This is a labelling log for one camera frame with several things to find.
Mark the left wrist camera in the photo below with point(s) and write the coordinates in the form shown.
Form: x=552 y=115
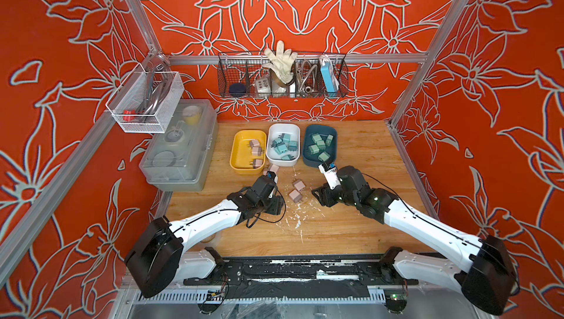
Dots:
x=273 y=177

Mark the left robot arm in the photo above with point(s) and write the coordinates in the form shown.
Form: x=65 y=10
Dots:
x=162 y=254

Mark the clear plastic lidded container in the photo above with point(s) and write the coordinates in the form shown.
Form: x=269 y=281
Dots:
x=179 y=159

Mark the green plug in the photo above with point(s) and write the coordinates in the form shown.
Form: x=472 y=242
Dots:
x=314 y=149
x=329 y=140
x=316 y=138
x=321 y=145
x=323 y=157

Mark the pink plug bottom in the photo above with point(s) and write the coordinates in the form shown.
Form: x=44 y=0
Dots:
x=254 y=143

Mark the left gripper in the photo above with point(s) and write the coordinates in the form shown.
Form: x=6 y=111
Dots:
x=277 y=204

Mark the white storage box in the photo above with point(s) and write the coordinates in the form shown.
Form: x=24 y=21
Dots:
x=274 y=138

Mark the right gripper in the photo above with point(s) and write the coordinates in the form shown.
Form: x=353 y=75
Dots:
x=324 y=193

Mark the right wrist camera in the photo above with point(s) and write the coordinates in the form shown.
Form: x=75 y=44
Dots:
x=329 y=170

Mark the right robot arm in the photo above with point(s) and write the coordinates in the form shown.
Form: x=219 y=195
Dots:
x=480 y=269

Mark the white wire basket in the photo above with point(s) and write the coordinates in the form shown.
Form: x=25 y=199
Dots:
x=154 y=95

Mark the light blue box in basket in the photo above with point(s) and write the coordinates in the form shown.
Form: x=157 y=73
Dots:
x=327 y=71

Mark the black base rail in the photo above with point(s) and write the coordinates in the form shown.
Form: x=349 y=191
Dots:
x=363 y=269

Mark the red object in basket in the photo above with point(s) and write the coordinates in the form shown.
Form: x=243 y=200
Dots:
x=128 y=116

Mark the green plug top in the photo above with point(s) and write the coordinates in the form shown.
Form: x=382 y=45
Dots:
x=321 y=145

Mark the yellow storage box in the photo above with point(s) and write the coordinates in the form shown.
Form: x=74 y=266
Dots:
x=241 y=157

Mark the cream rubber glove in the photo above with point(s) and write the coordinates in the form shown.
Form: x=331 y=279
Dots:
x=281 y=61

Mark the dark teal storage box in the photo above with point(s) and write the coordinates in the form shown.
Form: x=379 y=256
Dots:
x=311 y=160

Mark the white socket cube in basket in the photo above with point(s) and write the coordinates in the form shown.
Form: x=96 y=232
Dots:
x=262 y=86

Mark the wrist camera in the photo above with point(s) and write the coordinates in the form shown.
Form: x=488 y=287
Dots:
x=273 y=177
x=329 y=170

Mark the black wire wall basket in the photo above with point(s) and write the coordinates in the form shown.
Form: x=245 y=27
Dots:
x=237 y=72

